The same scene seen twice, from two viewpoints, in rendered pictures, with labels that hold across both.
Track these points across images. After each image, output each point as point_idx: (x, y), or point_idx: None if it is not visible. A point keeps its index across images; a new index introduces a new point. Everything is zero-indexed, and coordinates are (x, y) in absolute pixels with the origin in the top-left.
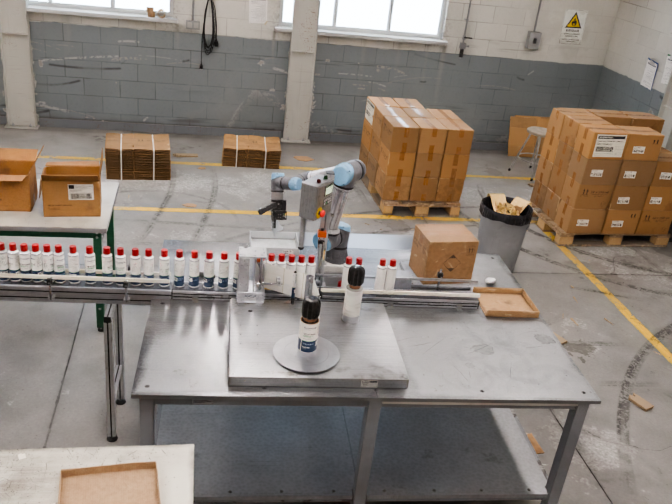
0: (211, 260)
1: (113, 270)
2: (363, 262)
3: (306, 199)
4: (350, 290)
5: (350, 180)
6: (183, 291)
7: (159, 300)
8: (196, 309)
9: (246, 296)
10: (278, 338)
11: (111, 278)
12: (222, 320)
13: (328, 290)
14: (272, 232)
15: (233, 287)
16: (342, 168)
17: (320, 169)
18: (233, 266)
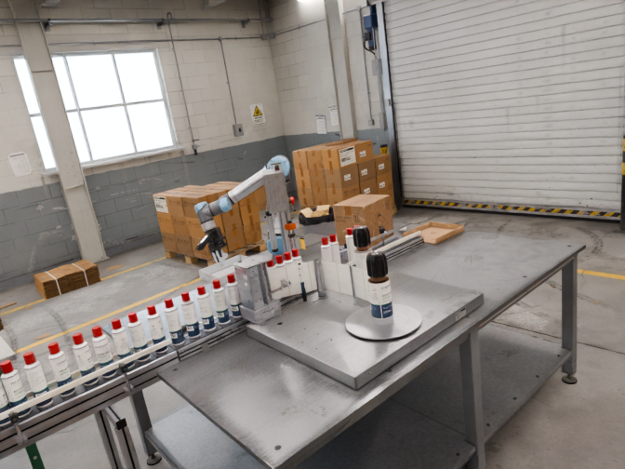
0: (206, 294)
1: None
2: (302, 260)
3: (273, 191)
4: (364, 252)
5: (289, 169)
6: (190, 344)
7: (167, 369)
8: (219, 355)
9: (264, 313)
10: (339, 326)
11: (99, 371)
12: (258, 348)
13: None
14: (219, 262)
15: (236, 316)
16: (277, 161)
17: (239, 184)
18: None
